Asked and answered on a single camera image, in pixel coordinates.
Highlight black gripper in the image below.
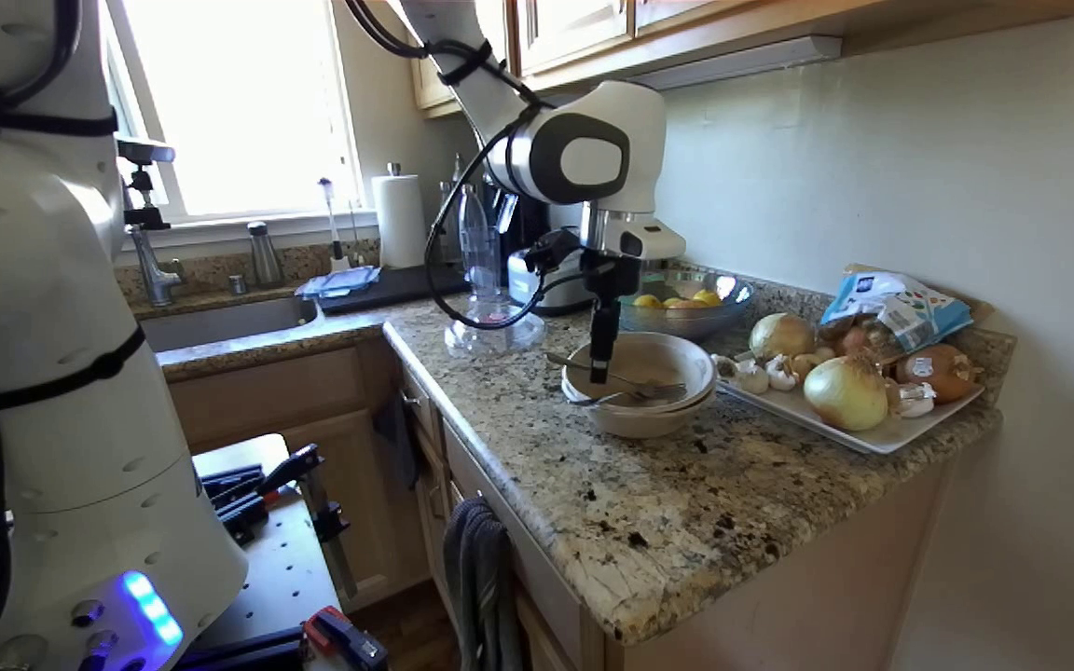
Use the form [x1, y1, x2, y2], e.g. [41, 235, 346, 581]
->
[577, 246, 645, 389]

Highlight silver metal fork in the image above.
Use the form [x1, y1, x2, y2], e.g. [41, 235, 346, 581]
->
[545, 346, 595, 379]

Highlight metal utensil handle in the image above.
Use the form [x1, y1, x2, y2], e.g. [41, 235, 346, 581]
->
[577, 377, 695, 415]

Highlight white ceramic bowl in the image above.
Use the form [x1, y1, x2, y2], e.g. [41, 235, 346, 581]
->
[581, 392, 717, 443]
[558, 328, 724, 420]

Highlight clear glass fruit bowl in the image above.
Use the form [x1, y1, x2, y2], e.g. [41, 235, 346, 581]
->
[617, 267, 766, 344]

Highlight small clear lid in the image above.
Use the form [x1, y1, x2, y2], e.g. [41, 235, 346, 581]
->
[441, 303, 552, 362]

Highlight white mushroom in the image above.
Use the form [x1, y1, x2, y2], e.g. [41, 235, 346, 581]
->
[761, 349, 807, 392]
[893, 377, 944, 420]
[724, 354, 774, 400]

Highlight clear plastic measuring cup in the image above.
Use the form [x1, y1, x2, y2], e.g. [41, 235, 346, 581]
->
[451, 182, 512, 328]

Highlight yellow onion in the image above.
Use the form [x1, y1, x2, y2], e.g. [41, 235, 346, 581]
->
[746, 310, 822, 371]
[799, 354, 894, 435]

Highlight black ribbed drying mat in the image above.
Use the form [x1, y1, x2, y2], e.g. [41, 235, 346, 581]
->
[308, 265, 466, 316]

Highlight dark hanging towel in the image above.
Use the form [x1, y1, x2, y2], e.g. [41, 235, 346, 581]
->
[370, 392, 426, 496]

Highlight white paper towel roll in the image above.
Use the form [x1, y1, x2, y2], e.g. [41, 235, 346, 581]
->
[370, 163, 428, 275]

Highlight brown onion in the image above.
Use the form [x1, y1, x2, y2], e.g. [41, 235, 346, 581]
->
[837, 320, 893, 366]
[894, 341, 983, 408]

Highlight blue sponge tray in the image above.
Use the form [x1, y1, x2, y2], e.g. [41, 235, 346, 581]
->
[295, 261, 387, 316]

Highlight grey hanging dish towel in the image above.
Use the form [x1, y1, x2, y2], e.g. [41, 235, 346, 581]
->
[441, 491, 530, 671]

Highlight white dish brush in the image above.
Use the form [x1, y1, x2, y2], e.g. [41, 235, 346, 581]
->
[316, 177, 353, 271]

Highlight blue white food package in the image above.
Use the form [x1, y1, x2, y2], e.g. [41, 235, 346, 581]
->
[817, 265, 981, 357]

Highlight white rectangular plate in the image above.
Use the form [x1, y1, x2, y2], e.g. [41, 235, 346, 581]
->
[714, 349, 987, 460]

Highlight wooden base cabinet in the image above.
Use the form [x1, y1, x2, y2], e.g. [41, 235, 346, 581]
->
[159, 326, 955, 671]

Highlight wooden upper cabinet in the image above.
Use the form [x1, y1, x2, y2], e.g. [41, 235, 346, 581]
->
[412, 0, 1074, 122]

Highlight black hand tools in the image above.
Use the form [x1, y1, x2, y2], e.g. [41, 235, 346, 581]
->
[190, 441, 324, 544]

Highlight steel kitchen sink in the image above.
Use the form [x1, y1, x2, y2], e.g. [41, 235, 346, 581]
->
[134, 287, 316, 354]

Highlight red blue tool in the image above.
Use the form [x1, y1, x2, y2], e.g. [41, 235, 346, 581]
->
[297, 603, 393, 671]

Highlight black perforated cart table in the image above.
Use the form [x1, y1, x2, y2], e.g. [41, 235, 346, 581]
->
[187, 429, 370, 671]

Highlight bright kitchen window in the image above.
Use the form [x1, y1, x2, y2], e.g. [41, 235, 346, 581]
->
[97, 0, 379, 235]

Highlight silver sink faucet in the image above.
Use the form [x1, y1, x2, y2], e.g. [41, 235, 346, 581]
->
[122, 220, 187, 313]

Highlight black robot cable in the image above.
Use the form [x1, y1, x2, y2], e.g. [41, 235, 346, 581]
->
[342, 0, 568, 334]

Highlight black camera on clamp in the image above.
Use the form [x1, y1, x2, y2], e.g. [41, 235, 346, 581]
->
[112, 136, 183, 235]

